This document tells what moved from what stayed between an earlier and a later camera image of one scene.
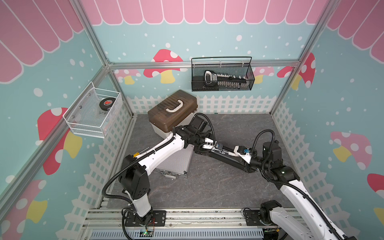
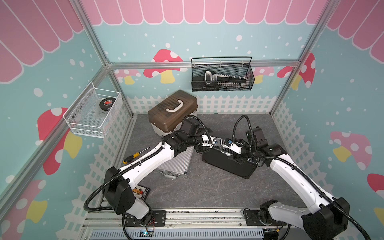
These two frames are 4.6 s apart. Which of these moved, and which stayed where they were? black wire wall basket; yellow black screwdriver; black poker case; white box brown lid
Moved: black poker case
Stayed: white box brown lid; yellow black screwdriver; black wire wall basket
